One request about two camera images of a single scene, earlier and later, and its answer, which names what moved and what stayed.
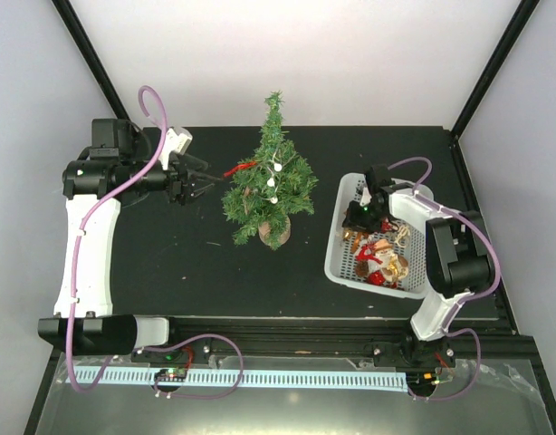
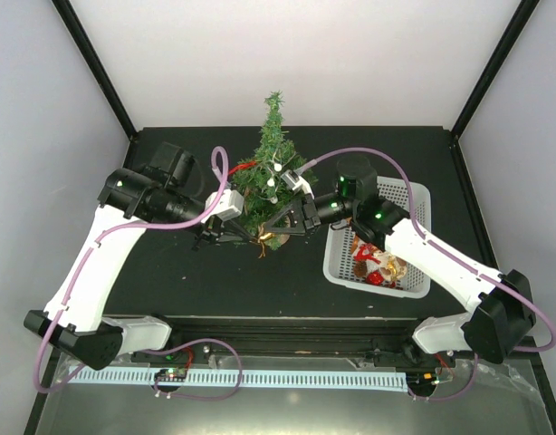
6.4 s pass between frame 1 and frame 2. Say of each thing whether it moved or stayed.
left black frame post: stayed
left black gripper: moved
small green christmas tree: stayed
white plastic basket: stayed
